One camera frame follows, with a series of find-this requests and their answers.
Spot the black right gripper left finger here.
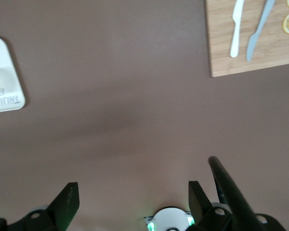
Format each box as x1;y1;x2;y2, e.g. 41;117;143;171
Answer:
7;181;80;231

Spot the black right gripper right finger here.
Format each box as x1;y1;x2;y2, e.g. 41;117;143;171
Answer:
184;180;241;231

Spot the beige bear print tray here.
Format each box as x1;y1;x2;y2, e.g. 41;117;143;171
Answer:
0;36;26;114

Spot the wooden cutting board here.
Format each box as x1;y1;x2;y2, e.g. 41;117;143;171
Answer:
205;0;289;78

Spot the grey plastic knife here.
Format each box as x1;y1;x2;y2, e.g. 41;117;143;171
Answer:
245;0;276;62

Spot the white plastic knife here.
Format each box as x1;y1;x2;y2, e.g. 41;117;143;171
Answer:
229;0;245;58

